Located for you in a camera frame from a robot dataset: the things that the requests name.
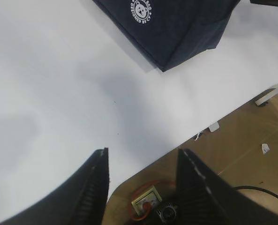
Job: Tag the black camera lens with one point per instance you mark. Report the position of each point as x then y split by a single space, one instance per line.
167 213

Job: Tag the white paper scrap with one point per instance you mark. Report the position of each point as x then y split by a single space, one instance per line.
265 148

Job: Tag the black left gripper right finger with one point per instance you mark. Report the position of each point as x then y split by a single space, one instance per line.
205 199

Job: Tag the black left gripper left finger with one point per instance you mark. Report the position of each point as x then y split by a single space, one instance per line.
80 200

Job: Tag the white table leg foot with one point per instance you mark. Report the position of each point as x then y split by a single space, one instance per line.
263 101

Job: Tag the dark navy lunch bag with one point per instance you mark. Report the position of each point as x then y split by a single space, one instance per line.
169 32

